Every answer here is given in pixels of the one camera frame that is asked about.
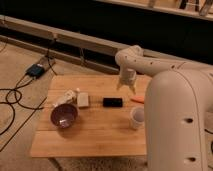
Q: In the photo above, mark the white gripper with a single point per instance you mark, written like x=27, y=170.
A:
x=127, y=77

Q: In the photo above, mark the orange pepper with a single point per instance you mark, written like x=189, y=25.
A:
x=139, y=99

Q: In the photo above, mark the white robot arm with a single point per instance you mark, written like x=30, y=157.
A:
x=176, y=100

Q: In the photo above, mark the white ceramic cup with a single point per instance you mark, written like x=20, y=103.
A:
x=137, y=117

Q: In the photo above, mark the black rectangular box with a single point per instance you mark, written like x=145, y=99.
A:
x=112, y=102

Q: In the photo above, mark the white rectangular block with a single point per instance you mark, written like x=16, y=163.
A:
x=82, y=100

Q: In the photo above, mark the wooden table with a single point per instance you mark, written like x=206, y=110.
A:
x=98, y=131

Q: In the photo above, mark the crumpled white plastic bottle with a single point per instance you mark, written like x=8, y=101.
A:
x=68, y=97

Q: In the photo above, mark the purple bowl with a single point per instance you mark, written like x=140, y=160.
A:
x=64, y=115

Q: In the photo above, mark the blue power box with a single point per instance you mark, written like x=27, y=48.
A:
x=35, y=71

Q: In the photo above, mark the long metal floor rail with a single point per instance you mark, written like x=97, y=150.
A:
x=66, y=38

